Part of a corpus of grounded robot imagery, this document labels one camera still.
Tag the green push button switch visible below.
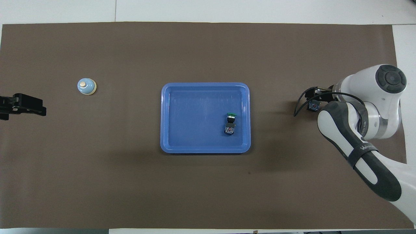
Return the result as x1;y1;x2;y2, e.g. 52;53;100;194
224;112;237;136

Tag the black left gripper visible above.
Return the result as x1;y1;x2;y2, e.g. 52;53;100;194
0;93;47;121

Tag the brown table mat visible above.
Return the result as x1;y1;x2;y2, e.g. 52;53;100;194
0;21;415;229

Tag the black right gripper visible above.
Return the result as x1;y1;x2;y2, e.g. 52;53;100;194
305;85;336;102

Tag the blue plastic tray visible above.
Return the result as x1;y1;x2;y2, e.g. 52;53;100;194
160;82;251;154

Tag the light blue desk bell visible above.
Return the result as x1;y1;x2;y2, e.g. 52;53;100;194
77;78;97;96

